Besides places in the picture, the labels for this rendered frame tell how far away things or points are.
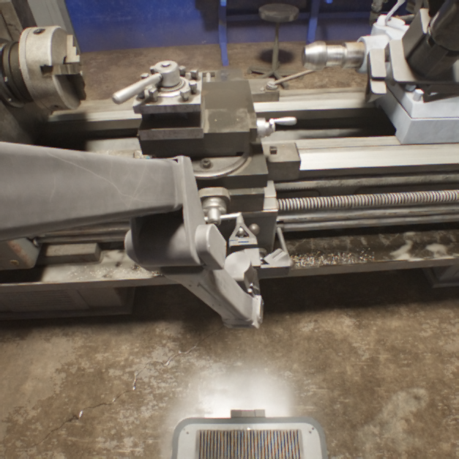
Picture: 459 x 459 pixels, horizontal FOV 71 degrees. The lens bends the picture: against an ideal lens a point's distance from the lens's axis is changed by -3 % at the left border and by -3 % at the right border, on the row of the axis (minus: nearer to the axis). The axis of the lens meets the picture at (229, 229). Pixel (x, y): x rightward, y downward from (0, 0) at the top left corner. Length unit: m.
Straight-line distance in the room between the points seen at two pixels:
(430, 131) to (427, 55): 0.87
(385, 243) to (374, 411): 0.72
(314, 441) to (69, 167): 1.21
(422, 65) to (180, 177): 0.35
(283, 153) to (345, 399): 1.08
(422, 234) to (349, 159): 0.62
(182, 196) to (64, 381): 1.49
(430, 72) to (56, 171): 0.46
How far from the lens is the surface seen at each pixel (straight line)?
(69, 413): 1.73
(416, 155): 1.32
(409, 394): 1.76
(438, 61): 0.52
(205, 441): 1.31
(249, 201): 0.99
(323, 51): 1.19
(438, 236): 1.72
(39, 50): 1.18
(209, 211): 0.92
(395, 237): 1.62
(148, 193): 0.32
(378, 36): 1.28
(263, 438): 1.31
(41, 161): 0.22
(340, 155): 1.20
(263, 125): 0.97
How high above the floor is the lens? 1.55
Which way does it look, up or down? 50 degrees down
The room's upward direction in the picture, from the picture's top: 2 degrees counter-clockwise
